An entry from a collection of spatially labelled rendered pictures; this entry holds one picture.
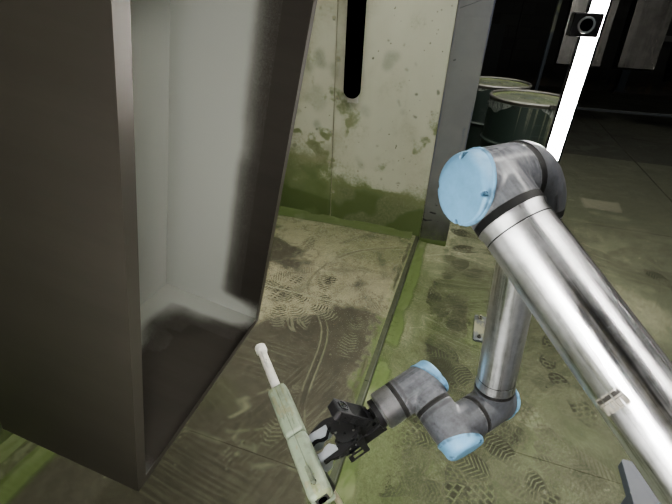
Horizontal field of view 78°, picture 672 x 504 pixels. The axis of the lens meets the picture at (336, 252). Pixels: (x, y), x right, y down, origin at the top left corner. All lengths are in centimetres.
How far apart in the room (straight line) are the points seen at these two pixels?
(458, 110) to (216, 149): 170
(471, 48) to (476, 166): 192
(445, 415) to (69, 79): 89
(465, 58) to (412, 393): 194
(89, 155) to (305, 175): 244
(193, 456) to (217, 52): 126
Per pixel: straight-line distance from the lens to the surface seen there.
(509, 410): 109
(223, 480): 157
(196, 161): 124
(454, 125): 261
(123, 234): 59
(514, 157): 71
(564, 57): 736
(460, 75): 257
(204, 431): 169
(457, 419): 101
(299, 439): 100
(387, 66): 261
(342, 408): 96
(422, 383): 102
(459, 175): 68
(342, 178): 284
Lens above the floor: 138
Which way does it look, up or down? 31 degrees down
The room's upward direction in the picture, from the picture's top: 3 degrees clockwise
